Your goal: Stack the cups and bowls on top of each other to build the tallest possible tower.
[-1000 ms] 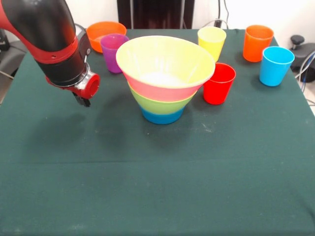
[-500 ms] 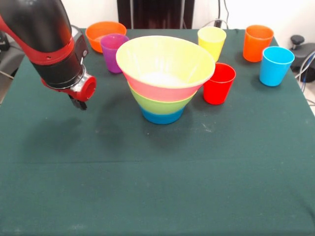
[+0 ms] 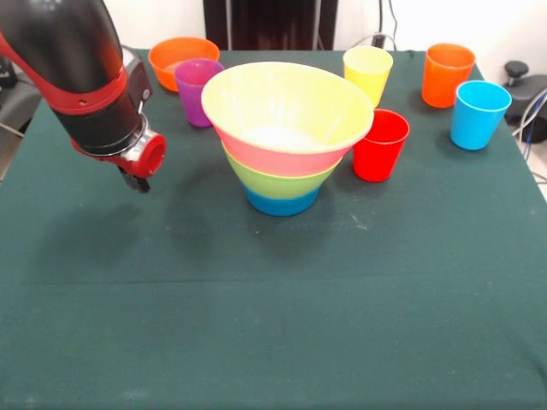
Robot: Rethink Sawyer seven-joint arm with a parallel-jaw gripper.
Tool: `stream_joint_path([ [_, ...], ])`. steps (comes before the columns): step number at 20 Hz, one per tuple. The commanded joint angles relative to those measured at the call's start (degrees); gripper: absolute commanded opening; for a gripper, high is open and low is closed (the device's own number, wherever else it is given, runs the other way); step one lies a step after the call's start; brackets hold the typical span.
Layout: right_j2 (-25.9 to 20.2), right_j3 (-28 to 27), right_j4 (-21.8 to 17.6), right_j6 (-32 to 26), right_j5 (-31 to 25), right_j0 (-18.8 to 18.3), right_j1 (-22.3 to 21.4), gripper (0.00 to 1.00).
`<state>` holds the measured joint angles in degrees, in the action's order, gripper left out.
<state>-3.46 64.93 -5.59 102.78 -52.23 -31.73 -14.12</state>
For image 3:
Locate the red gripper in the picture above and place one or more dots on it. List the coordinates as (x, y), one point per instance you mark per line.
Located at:
(151, 156)

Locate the purple cup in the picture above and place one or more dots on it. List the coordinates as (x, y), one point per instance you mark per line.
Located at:
(192, 98)

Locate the green bowl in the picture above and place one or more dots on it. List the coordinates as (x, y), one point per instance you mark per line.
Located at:
(278, 185)

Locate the large pink bowl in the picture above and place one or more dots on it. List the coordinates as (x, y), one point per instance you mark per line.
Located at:
(282, 160)

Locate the blue bowl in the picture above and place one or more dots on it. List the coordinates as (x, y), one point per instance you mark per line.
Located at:
(282, 206)

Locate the large orange bowl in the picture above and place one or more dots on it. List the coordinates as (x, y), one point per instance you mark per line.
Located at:
(278, 94)

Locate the small dark orange bowl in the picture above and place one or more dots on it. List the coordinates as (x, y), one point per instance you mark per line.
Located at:
(166, 72)

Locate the grey metal leg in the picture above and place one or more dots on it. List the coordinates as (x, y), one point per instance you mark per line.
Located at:
(10, 128)

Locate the black round base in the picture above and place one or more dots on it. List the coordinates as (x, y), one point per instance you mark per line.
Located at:
(536, 85)
(19, 100)

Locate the black equipment box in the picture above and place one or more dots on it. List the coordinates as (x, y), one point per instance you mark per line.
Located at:
(5, 72)

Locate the dark green table cloth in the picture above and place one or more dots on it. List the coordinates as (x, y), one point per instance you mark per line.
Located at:
(299, 320)

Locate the red cup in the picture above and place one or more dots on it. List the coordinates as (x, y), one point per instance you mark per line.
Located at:
(380, 158)

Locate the yellow cup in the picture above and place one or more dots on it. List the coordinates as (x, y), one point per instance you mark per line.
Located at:
(372, 68)

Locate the black power plug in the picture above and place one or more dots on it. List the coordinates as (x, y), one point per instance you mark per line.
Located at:
(378, 40)

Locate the orange cup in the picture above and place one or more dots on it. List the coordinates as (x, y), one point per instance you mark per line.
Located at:
(440, 85)

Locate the blue cup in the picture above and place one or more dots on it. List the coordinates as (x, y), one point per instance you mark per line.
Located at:
(474, 124)

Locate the black round knob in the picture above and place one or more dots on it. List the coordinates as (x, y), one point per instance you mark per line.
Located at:
(516, 68)

